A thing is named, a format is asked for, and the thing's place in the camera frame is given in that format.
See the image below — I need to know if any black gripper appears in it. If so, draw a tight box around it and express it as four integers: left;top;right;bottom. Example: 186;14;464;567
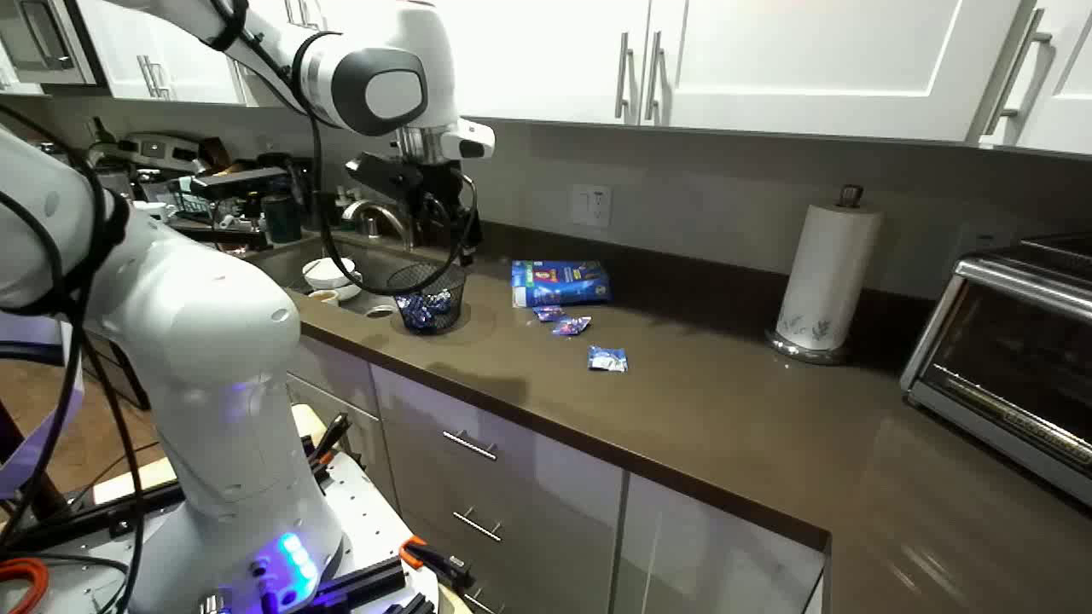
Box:
344;152;478;331

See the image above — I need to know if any white cabinet door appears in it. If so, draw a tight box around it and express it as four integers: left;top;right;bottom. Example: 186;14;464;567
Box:
645;0;1032;144
437;0;648;124

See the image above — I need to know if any chrome sink faucet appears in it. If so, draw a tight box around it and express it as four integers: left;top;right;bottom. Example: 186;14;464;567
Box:
343;199;410;243

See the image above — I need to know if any white right cabinet door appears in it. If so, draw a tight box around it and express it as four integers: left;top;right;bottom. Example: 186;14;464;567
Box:
645;0;1032;144

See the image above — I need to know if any blue packet on counter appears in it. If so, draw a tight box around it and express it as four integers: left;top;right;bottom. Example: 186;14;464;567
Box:
586;343;629;374

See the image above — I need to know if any blue packet near bag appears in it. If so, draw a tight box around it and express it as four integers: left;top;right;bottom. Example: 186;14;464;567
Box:
533;306;595;337

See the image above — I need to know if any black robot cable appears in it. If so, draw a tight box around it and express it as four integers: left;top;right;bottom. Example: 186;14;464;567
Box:
200;0;484;299

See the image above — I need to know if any silver toaster oven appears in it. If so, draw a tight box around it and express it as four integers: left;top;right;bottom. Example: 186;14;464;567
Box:
900;237;1092;504

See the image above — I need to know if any white wall outlet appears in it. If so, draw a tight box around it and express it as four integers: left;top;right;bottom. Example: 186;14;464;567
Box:
571;184;611;230

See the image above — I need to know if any topmost grey drawer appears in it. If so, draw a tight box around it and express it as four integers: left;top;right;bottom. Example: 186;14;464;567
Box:
370;363;633;533

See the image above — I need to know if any white paper towel roll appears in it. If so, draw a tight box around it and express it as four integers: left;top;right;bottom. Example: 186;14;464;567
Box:
772;184;880;363

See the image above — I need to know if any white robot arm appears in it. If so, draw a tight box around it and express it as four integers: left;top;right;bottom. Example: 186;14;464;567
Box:
0;0;496;614

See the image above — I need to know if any white upper cabinet door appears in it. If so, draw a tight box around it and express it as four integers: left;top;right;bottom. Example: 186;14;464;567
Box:
437;0;648;124

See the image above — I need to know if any grey lower cabinet door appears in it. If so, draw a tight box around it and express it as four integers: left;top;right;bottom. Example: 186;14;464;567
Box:
611;473;826;614

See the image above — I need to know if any large blue snack bag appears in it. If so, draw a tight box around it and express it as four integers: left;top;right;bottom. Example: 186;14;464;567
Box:
508;260;611;306

